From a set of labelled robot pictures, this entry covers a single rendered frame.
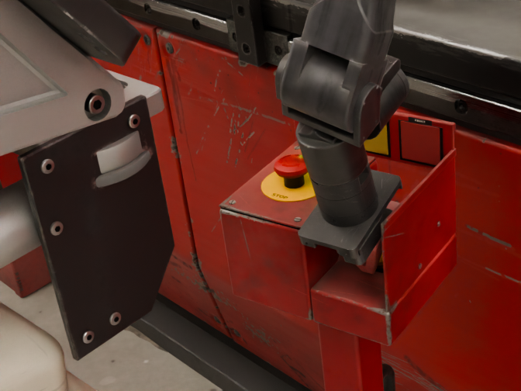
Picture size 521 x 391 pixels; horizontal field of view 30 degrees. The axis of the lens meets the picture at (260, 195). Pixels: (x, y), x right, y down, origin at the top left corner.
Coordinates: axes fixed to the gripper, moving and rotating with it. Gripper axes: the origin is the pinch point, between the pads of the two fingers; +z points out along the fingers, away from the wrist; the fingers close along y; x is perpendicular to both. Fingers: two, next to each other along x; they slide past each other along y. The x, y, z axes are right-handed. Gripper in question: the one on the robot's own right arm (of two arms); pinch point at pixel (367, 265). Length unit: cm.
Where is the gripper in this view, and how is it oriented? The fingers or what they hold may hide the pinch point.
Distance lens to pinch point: 101.7
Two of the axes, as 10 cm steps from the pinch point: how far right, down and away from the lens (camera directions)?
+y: 5.2, -6.9, 5.1
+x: -8.1, -2.1, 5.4
